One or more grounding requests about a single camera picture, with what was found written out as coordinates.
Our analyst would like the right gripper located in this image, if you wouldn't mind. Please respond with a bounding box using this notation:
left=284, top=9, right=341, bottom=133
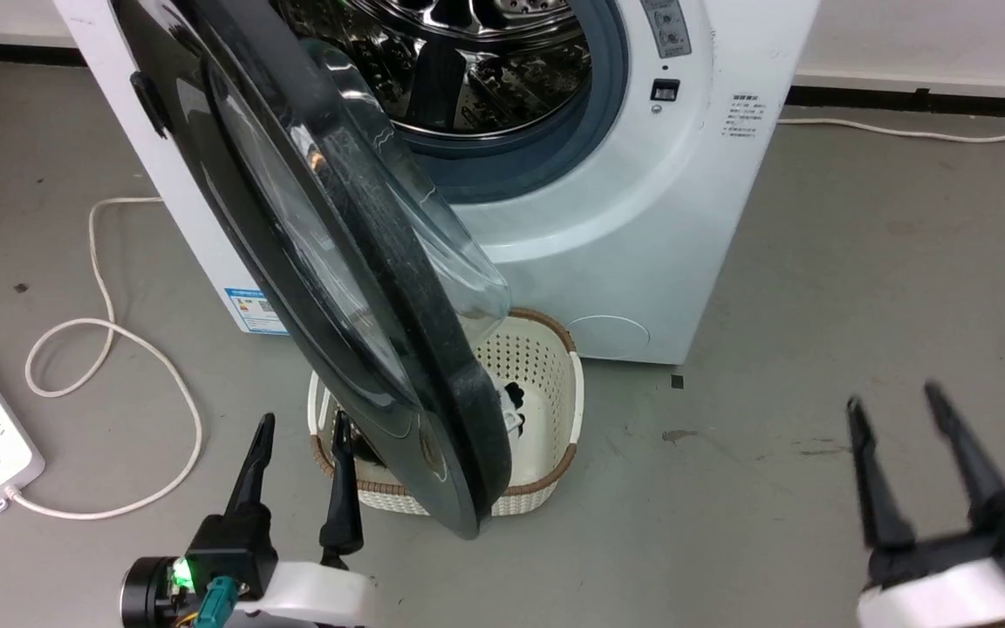
left=845, top=382, right=1005, bottom=628

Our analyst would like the thin white floor cable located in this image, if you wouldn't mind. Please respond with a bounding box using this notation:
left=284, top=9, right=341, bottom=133
left=777, top=116, right=1005, bottom=142

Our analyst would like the black round washing machine door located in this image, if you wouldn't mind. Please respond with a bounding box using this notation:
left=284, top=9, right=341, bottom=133
left=110, top=0, right=516, bottom=540

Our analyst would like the white power strip cable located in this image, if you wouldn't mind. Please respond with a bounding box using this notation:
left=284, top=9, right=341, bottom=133
left=5, top=196, right=204, bottom=521

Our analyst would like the white front-load washing machine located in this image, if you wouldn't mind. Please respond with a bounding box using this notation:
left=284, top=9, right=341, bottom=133
left=53, top=0, right=822, bottom=367

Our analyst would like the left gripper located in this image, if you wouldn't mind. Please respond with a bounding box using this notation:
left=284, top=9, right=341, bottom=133
left=121, top=410, right=378, bottom=628

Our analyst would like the blue energy label sticker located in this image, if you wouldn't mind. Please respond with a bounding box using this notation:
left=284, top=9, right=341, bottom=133
left=225, top=286, right=290, bottom=335

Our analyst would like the grey rubber door gasket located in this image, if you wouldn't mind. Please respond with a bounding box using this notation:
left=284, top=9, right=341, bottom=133
left=398, top=0, right=630, bottom=206

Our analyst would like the white woven laundry basket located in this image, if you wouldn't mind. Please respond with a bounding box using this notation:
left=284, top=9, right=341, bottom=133
left=308, top=307, right=586, bottom=517

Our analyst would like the steel washing machine drum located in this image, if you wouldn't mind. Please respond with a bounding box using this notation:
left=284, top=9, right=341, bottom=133
left=271, top=0, right=595, bottom=140

